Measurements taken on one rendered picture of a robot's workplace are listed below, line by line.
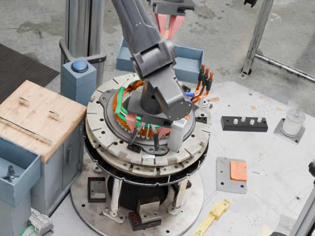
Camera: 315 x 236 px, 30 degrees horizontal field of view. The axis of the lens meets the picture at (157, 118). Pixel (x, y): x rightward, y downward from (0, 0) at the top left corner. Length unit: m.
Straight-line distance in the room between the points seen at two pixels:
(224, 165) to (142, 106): 0.61
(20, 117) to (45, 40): 1.96
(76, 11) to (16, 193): 0.63
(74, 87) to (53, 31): 1.83
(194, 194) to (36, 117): 0.52
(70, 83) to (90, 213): 0.38
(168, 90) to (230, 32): 2.57
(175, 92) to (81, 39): 0.76
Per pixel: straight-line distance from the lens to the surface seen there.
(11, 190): 1.39
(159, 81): 1.16
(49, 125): 1.49
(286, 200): 1.82
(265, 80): 3.41
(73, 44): 1.87
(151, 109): 1.25
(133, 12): 1.09
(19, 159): 1.48
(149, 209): 1.61
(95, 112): 1.48
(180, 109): 1.16
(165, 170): 1.43
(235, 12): 3.89
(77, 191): 1.69
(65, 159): 1.58
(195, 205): 1.70
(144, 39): 1.11
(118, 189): 1.53
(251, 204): 1.77
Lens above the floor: 2.15
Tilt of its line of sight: 45 degrees down
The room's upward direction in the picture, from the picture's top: 10 degrees clockwise
